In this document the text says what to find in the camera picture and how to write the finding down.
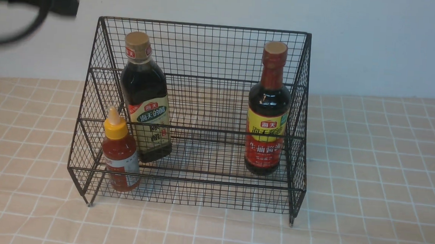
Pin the dark vinegar bottle beige label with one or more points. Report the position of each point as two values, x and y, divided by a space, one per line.
144 88

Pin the chili sauce bottle yellow cap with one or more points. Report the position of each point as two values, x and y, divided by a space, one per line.
119 149

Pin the soy sauce bottle red label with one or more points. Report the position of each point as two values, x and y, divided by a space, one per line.
268 108

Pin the beige checkered tablecloth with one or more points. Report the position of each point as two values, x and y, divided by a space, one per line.
370 173

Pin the black wire mesh shelf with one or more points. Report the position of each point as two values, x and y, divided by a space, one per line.
210 70

